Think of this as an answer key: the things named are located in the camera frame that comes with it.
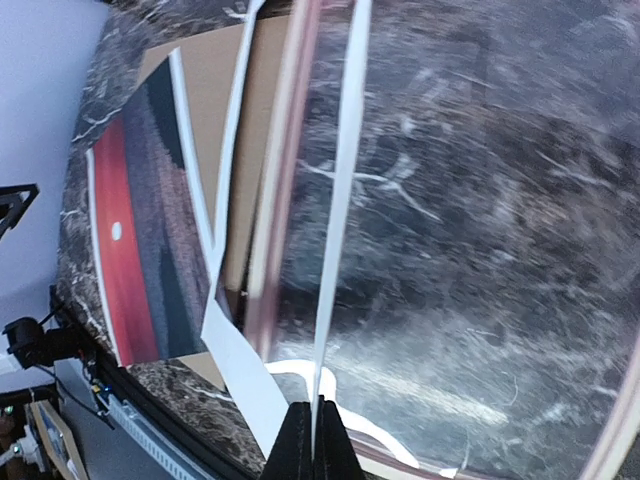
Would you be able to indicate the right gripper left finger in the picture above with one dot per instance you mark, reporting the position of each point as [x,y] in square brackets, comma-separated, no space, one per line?
[291,457]

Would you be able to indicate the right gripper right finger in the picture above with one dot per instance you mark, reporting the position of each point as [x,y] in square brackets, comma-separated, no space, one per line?
[334,455]

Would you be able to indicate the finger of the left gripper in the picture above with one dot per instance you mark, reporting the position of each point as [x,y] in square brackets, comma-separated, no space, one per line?
[15,200]

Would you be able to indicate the white photo mat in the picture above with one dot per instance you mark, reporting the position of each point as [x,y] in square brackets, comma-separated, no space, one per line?
[345,175]

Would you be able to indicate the red sunset photo print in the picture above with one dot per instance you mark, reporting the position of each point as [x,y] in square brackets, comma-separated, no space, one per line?
[149,222]

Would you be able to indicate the light wooden picture frame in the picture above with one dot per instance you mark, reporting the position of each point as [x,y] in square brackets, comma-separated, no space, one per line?
[486,315]

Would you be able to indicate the brown cardboard backing board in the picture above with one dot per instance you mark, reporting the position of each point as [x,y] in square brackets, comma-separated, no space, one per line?
[209,61]

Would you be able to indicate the grey slotted cable duct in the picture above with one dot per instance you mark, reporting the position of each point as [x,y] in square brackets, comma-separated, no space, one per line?
[168,456]

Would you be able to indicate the black front rail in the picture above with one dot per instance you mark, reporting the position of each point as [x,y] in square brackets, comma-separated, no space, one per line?
[176,405]

